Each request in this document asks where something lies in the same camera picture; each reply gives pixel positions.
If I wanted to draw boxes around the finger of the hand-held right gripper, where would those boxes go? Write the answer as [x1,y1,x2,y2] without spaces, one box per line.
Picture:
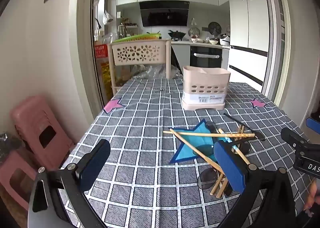
[305,117,320,134]
[280,127,308,150]

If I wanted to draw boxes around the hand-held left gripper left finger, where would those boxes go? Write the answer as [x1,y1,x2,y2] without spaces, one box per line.
[27,139,112,228]

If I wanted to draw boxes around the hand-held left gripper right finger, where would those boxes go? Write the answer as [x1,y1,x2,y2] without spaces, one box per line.
[213,140,304,228]

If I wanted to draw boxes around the blue patterned wooden chopstick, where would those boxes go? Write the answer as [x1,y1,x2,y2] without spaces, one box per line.
[218,129,251,165]

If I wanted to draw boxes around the metal spoon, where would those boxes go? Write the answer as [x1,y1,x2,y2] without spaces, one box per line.
[235,138,251,155]
[192,122,219,158]
[197,167,227,190]

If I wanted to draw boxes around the black chopstick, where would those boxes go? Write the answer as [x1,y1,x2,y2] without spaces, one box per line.
[223,112,266,141]

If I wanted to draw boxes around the beige plastic utensil holder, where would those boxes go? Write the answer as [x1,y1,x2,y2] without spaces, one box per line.
[181,65,231,111]

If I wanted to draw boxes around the person's right hand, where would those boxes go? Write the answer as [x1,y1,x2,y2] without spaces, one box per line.
[303,177,320,217]

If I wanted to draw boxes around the blue paper star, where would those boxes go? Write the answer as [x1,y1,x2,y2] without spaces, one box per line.
[168,119,225,165]

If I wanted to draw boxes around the pink star sticker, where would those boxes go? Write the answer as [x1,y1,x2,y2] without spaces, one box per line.
[250,98,266,108]
[103,98,124,114]

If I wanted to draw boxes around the grey checkered tablecloth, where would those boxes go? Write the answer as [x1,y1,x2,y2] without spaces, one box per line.
[60,78,307,228]

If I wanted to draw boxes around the pink plastic stool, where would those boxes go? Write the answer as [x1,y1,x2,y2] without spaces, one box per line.
[10,95,75,171]

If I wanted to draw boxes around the black plastic bag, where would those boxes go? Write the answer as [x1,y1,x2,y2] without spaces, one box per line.
[0,132,23,158]

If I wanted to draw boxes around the yellow printed package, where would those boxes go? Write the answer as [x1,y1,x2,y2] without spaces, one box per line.
[99,59,112,86]

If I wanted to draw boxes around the clear plastic bags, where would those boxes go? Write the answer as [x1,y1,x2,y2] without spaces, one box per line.
[130,64,183,79]

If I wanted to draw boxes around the red plastic crate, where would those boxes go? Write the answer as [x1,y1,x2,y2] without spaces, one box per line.
[94,44,109,59]

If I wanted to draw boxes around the black built-in oven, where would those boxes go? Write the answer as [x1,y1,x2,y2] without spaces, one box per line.
[189,45,223,68]

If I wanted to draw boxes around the white refrigerator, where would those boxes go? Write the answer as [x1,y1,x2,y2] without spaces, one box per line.
[227,0,278,91]

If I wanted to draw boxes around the beige perforated cart basket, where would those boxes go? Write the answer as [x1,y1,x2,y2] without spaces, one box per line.
[107,39,172,93]

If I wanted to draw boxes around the black table fan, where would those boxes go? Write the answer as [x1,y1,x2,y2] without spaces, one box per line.
[208,21,222,37]

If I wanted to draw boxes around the green plastic tray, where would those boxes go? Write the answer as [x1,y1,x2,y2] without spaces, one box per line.
[112,32,162,43]

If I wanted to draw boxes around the black wok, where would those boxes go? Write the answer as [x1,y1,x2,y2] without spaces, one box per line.
[168,30,187,39]

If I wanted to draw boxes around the hanging plastic bag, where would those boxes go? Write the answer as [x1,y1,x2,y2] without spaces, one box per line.
[102,10,113,24]

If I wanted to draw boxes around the black range hood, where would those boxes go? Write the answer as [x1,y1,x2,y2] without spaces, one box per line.
[139,1,190,27]

